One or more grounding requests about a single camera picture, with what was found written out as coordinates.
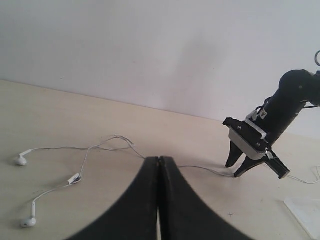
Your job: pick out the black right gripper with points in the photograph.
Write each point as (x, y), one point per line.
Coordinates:
(264, 126)

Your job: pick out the clear plastic open case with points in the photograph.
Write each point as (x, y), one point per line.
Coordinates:
(307, 213)

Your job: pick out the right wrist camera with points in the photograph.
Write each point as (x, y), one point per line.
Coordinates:
(246, 140)

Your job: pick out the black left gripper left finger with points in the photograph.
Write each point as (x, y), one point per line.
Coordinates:
(134, 215)

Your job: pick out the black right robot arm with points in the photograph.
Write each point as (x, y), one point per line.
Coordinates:
(299, 85)

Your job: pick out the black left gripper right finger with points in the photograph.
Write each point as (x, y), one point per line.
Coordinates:
(183, 215)

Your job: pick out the white wired earphones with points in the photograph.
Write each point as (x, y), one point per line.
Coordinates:
(20, 160)

